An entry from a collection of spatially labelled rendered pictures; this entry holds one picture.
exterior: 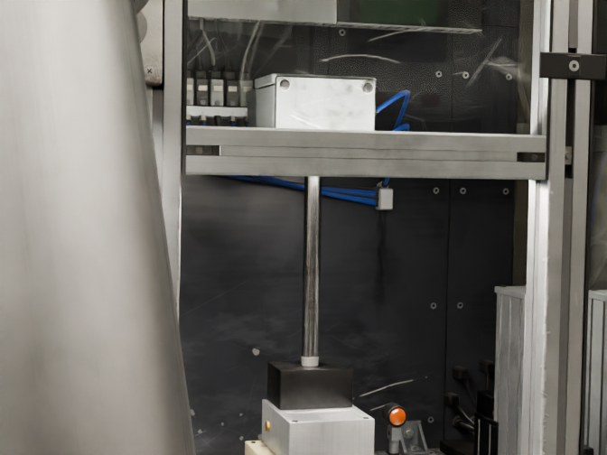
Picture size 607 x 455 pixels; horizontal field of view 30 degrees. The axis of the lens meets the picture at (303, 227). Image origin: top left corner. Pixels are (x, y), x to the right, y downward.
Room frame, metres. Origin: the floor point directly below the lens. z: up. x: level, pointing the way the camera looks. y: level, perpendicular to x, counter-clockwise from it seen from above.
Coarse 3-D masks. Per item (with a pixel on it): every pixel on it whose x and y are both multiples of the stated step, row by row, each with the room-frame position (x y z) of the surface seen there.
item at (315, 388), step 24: (312, 192) 1.28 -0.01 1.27; (312, 216) 1.28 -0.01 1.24; (312, 240) 1.28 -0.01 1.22; (312, 264) 1.28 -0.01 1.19; (312, 288) 1.28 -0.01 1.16; (312, 312) 1.28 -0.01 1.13; (312, 336) 1.28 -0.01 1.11; (312, 360) 1.28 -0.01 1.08; (336, 360) 1.32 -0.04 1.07; (288, 384) 1.25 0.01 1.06; (312, 384) 1.26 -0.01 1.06; (336, 384) 1.26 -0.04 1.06; (288, 408) 1.25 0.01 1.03; (312, 408) 1.26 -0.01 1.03
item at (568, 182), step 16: (576, 0) 1.14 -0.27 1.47; (576, 16) 1.14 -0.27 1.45; (576, 32) 1.14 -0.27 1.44; (160, 96) 1.03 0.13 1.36; (160, 112) 1.03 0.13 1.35; (160, 128) 1.03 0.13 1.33; (160, 144) 1.03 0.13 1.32; (160, 160) 1.03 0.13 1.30; (160, 176) 1.03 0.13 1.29; (560, 320) 1.14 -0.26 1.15; (560, 336) 1.14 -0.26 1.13; (560, 352) 1.14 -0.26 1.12; (560, 368) 1.14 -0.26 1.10; (560, 384) 1.14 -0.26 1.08; (560, 400) 1.14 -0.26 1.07; (560, 416) 1.14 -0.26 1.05; (560, 432) 1.14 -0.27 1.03; (560, 448) 1.14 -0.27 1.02
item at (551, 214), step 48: (576, 48) 1.14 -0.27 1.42; (576, 96) 1.14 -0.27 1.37; (576, 144) 1.14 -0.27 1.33; (576, 192) 1.14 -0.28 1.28; (528, 240) 1.17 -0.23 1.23; (576, 240) 1.14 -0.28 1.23; (528, 288) 1.17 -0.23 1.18; (576, 288) 1.14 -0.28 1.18; (528, 336) 1.17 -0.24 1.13; (576, 336) 1.15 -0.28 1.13; (528, 384) 1.16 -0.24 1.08; (576, 384) 1.15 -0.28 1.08; (528, 432) 1.16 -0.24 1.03; (576, 432) 1.15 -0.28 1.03
